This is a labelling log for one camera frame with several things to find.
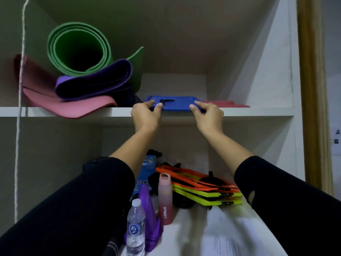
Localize person's left hand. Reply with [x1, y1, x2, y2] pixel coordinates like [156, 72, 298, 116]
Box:
[130, 100, 163, 134]

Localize person's right hand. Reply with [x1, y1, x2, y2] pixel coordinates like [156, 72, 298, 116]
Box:
[189, 100, 224, 136]

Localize blue bin lid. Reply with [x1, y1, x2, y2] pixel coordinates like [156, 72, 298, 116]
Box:
[145, 95, 206, 112]

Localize person's right forearm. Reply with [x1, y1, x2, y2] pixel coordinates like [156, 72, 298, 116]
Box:
[207, 130, 341, 256]

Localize person's left forearm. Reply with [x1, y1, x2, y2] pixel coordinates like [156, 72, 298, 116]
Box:
[0, 128, 158, 256]

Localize red flat mat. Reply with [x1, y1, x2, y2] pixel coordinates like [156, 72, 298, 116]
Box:
[202, 100, 250, 108]

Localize white shelf unit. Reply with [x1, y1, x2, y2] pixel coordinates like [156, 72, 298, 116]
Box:
[0, 0, 305, 256]

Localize large blue package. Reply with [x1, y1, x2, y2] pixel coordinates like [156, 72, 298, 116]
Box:
[130, 149, 162, 202]

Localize purple folded mat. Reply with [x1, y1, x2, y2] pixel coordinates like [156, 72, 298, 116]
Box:
[55, 59, 142, 107]

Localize yellow orange agility ladder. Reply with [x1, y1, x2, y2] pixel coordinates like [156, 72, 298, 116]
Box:
[155, 164, 243, 207]

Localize pink sport bottle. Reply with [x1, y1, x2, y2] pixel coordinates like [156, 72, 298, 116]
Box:
[157, 172, 175, 226]

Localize black round bag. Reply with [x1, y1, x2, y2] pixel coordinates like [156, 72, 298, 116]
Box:
[172, 194, 196, 210]

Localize green rolled yoga mat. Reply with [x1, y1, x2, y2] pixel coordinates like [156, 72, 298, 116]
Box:
[47, 21, 144, 94]

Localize purple bottle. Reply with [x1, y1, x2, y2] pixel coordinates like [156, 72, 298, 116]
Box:
[124, 183, 164, 252]

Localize wooden door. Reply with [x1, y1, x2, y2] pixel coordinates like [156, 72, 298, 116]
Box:
[296, 0, 334, 196]

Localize pink folded mat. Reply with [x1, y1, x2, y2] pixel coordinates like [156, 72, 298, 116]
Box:
[13, 53, 118, 119]

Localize clear plastic water bottle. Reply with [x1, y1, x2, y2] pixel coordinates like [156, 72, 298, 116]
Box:
[126, 198, 146, 256]

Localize white paper sheets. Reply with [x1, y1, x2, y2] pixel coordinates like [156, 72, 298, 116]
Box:
[200, 206, 288, 256]

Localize black cylindrical roller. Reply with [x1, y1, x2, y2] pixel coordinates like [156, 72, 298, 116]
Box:
[102, 231, 126, 256]

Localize thick white cable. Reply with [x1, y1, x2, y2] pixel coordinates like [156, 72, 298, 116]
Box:
[13, 0, 31, 224]

